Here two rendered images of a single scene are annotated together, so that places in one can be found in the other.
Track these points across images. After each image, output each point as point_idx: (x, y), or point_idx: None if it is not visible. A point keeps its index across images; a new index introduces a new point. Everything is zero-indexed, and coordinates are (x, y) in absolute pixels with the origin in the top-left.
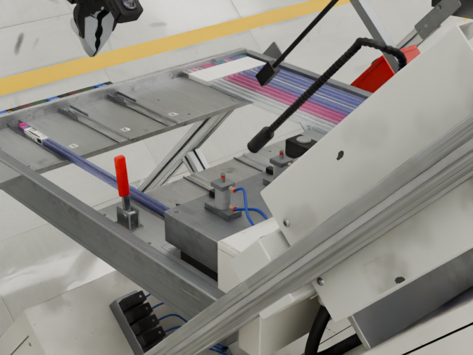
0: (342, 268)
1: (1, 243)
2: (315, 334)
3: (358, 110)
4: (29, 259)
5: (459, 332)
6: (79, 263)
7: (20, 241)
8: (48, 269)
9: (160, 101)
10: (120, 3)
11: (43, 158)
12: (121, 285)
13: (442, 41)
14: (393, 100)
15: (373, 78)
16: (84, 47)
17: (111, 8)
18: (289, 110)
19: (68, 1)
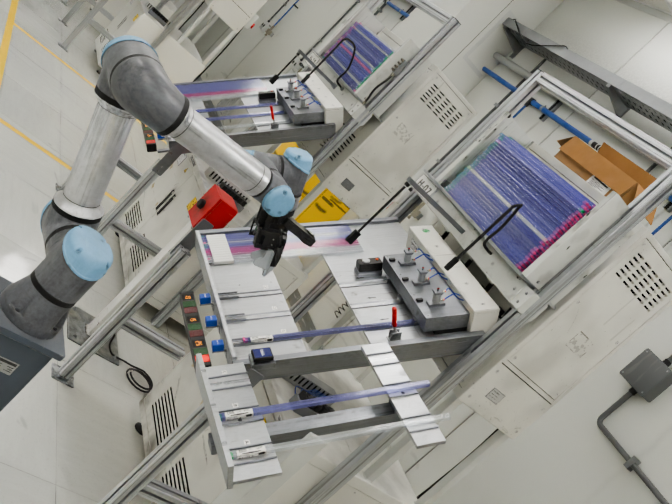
0: None
1: (57, 469)
2: None
3: (578, 230)
4: (76, 466)
5: (597, 281)
6: (91, 445)
7: (61, 459)
8: (87, 463)
9: (241, 284)
10: (311, 236)
11: (293, 345)
12: (283, 398)
13: (613, 200)
14: (593, 222)
15: (214, 214)
16: (270, 271)
17: (306, 241)
18: (473, 244)
19: (264, 249)
